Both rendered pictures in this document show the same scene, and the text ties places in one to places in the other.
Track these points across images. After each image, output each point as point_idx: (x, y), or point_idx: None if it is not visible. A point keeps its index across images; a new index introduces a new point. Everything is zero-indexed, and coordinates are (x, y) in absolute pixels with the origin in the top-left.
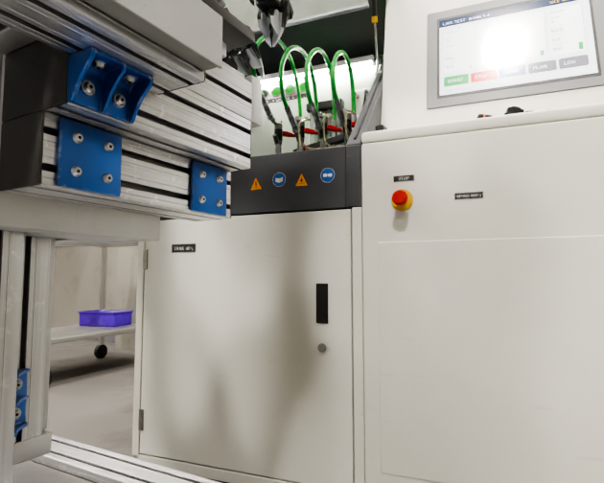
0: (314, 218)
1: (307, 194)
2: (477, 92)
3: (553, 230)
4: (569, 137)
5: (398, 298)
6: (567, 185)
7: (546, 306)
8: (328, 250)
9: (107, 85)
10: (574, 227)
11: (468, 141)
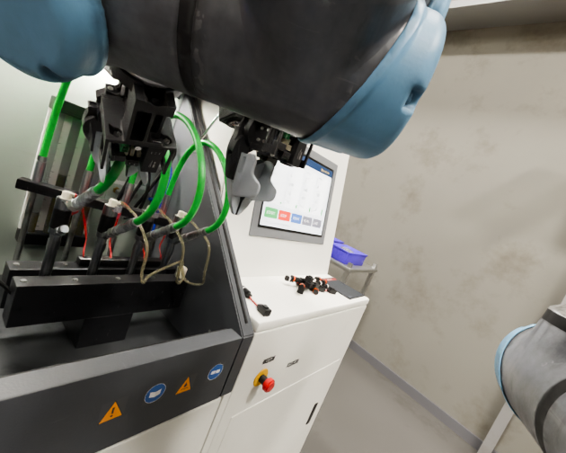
0: (184, 421)
1: (186, 398)
2: (278, 230)
3: (310, 372)
4: (337, 321)
5: (227, 451)
6: (324, 347)
7: (291, 412)
8: (186, 446)
9: None
10: (316, 368)
11: (308, 326)
